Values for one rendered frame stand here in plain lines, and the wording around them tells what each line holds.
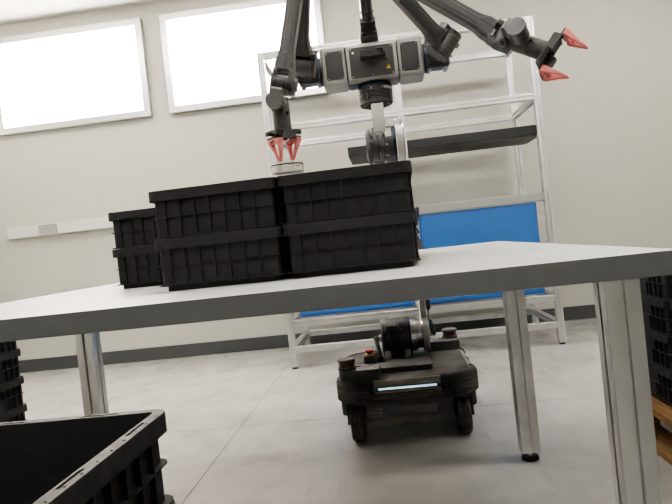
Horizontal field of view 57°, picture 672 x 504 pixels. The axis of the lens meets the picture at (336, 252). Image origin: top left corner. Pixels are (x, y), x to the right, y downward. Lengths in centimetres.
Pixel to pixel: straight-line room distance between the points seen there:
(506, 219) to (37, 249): 362
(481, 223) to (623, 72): 183
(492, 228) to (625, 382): 278
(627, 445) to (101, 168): 458
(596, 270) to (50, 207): 476
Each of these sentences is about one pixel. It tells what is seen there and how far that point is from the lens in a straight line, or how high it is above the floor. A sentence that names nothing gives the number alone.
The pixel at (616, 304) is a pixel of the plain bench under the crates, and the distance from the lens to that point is 115.
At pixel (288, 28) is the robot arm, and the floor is 145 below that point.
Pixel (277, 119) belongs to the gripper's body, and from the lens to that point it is 199.
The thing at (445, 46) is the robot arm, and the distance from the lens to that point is 233.
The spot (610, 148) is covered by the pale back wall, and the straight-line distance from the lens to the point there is 502.
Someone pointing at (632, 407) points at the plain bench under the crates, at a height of 43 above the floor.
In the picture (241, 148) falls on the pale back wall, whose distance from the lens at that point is 488.
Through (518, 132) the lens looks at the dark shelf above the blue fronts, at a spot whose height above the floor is 131.
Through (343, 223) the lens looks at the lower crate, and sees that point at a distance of 134.
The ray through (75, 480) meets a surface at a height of 59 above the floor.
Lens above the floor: 77
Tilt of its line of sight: 1 degrees down
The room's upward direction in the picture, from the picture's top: 6 degrees counter-clockwise
